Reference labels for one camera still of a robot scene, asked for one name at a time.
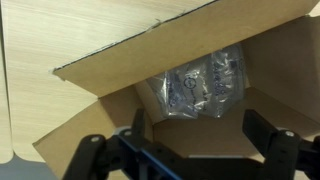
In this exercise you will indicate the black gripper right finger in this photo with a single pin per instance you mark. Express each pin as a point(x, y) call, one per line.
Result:
point(283, 150)

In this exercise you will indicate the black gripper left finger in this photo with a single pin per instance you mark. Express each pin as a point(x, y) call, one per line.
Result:
point(90, 156)

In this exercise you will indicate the clear printed air pillow strip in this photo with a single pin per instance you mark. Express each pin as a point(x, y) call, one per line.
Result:
point(196, 86)

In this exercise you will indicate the brown cardboard shipping box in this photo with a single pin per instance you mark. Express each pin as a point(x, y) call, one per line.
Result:
point(186, 43)

